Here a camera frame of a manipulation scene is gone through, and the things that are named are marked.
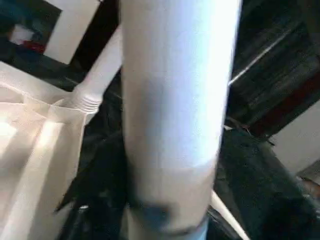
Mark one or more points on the red bottle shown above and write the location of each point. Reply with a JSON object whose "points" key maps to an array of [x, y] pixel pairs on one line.
{"points": [[33, 47]]}

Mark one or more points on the black mat cloth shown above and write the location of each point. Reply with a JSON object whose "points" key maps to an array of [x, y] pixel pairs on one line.
{"points": [[110, 112]]}

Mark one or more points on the white plastic table leg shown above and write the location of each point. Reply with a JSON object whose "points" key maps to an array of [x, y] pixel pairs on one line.
{"points": [[175, 100], [100, 80]]}

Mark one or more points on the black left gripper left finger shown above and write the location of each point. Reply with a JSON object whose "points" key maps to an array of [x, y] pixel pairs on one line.
{"points": [[105, 180]]}

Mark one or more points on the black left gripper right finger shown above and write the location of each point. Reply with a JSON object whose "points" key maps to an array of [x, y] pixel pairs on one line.
{"points": [[262, 190]]}

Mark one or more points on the white plastic table top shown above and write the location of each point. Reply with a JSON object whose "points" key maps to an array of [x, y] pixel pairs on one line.
{"points": [[30, 125]]}

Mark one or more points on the white glass-door cabinet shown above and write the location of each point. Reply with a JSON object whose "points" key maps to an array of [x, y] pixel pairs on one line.
{"points": [[70, 32]]}

